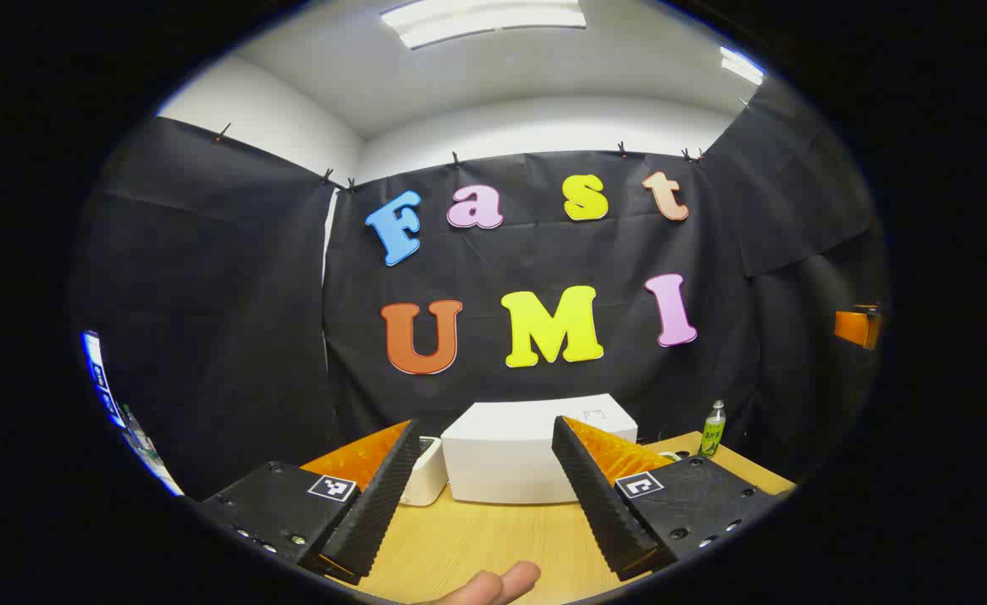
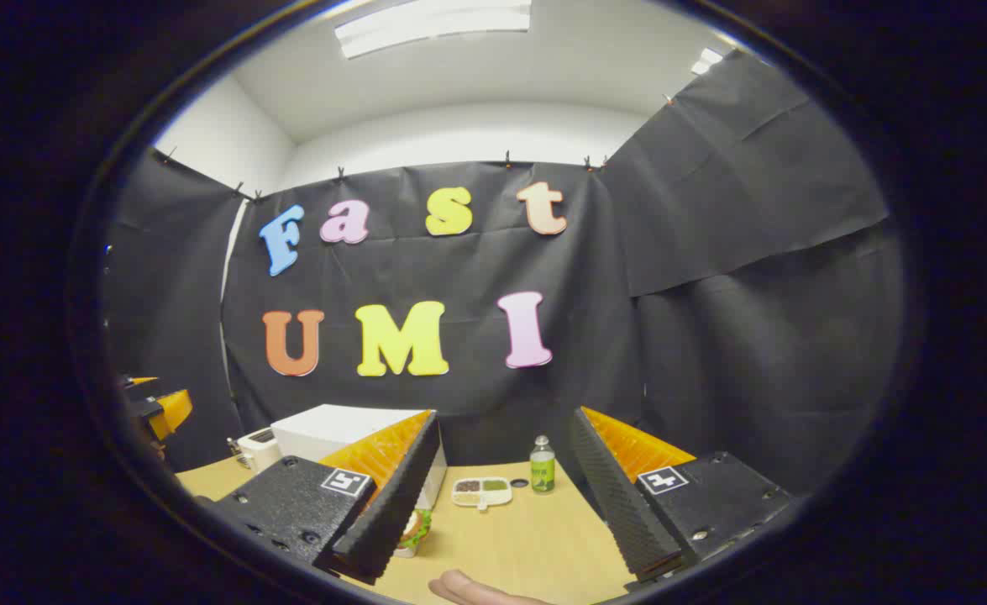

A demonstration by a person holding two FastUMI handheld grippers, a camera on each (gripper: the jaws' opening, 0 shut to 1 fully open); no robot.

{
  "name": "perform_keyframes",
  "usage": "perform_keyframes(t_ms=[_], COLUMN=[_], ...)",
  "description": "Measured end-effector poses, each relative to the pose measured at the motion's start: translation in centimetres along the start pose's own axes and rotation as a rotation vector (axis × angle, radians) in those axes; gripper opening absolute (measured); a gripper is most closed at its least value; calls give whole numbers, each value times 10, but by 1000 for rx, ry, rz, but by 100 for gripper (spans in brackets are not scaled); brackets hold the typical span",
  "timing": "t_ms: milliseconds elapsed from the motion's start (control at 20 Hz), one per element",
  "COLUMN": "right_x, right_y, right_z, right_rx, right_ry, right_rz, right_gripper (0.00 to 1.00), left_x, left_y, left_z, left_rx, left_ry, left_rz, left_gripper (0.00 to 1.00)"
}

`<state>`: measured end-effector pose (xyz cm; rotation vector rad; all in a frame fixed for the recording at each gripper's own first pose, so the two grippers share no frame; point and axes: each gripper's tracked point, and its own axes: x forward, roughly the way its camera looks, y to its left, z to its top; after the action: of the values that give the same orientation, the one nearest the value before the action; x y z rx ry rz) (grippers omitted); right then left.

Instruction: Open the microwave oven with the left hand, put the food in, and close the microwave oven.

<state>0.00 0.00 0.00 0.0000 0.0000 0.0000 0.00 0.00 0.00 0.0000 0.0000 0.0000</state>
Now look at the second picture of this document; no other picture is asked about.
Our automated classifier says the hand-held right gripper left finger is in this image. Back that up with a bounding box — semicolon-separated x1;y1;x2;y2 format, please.
207;410;442;587

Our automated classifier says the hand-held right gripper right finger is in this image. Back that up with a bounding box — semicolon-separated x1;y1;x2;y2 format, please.
571;407;796;583

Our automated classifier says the sandwich with lettuce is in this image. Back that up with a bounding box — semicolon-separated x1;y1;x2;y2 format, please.
394;508;433;551

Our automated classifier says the white microwave oven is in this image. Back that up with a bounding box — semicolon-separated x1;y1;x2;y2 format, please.
270;404;448;511

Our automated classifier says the green drink bottle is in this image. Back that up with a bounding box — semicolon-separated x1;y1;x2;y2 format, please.
530;435;556;495

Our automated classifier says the white divided dish with grains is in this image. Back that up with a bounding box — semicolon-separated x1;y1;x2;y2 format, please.
451;476;513;512

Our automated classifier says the white toaster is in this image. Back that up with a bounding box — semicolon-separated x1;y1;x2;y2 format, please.
237;427;282;471

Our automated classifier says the black backdrop cloth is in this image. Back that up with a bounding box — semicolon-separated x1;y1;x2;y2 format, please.
102;50;906;497

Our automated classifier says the long ceiling light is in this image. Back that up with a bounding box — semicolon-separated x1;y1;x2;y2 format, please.
333;0;533;60

